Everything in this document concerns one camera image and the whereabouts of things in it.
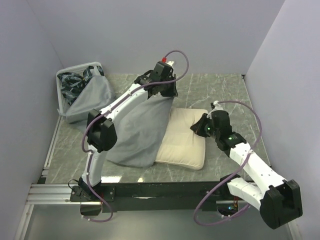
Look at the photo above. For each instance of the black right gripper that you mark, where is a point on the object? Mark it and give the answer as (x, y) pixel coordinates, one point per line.
(197, 127)

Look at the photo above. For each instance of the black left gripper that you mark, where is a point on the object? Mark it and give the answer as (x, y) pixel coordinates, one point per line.
(173, 93)

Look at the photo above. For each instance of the cream pillow with bear print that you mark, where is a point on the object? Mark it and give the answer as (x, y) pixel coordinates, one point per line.
(180, 145)

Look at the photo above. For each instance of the grey pillowcase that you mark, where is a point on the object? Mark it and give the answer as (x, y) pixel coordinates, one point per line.
(139, 134)

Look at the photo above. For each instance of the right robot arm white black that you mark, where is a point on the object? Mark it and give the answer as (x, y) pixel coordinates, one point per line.
(278, 200)

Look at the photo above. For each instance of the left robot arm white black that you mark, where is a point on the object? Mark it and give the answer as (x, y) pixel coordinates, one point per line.
(100, 134)

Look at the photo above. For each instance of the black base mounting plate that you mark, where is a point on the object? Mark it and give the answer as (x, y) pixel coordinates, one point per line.
(141, 196)

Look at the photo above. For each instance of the dark patterned cloth in basket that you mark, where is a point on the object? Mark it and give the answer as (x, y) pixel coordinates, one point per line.
(72, 83)

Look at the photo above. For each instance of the white plastic basket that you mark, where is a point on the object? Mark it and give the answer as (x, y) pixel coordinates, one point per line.
(63, 106)

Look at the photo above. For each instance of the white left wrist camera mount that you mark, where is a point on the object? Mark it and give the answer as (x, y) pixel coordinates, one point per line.
(168, 62)

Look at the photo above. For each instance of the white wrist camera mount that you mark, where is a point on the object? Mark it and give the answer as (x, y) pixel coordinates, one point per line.
(168, 62)
(215, 106)

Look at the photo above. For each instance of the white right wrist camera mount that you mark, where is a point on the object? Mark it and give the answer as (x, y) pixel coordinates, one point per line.
(215, 106)

